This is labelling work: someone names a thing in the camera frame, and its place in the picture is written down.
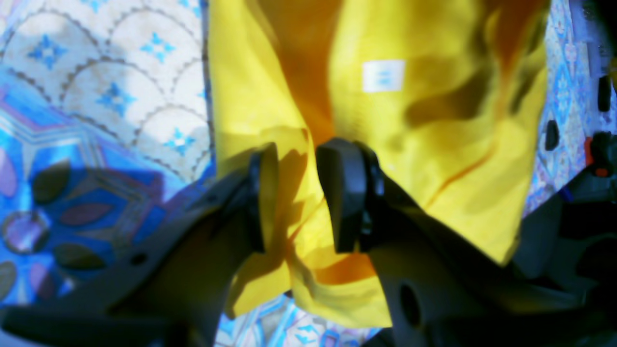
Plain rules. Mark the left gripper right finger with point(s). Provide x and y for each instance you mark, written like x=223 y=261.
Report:
x=442 y=291

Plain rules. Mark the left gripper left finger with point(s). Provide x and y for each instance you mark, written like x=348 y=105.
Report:
x=171 y=289

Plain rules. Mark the yellow T-shirt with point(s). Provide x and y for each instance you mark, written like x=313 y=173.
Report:
x=448 y=93

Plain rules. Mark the patterned blue tablecloth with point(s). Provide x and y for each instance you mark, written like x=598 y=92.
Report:
x=105 y=114

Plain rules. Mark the red black clamp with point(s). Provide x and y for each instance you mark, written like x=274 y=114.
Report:
x=597 y=154

